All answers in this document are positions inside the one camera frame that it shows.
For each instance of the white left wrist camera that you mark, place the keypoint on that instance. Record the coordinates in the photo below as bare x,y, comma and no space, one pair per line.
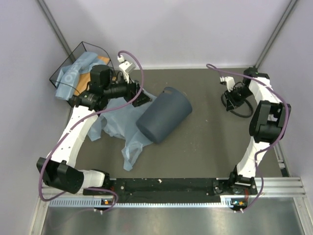
125,67

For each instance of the aluminium frame rail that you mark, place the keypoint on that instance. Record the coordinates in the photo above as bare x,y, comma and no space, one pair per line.
281,187

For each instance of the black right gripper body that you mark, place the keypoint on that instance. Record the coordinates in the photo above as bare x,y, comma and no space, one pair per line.
237,95

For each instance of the light blue printed trash bag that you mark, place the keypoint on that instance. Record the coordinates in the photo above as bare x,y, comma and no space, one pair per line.
68,77

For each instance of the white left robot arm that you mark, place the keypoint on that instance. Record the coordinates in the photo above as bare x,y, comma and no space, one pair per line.
57,170

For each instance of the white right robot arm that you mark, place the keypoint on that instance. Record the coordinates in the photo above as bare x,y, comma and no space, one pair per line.
267,125

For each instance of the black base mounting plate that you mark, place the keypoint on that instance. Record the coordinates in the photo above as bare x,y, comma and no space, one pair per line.
174,190

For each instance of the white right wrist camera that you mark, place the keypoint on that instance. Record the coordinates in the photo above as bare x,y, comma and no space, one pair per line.
229,82

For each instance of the black wire shelf rack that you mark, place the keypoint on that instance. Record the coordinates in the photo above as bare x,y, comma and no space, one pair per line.
103,58

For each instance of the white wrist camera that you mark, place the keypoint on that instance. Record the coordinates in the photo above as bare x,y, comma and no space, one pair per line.
229,82
125,67

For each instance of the dark blue trash bin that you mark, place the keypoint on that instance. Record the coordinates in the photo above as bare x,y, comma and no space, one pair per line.
165,113

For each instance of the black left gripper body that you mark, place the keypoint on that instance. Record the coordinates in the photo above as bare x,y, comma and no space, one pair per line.
124,90

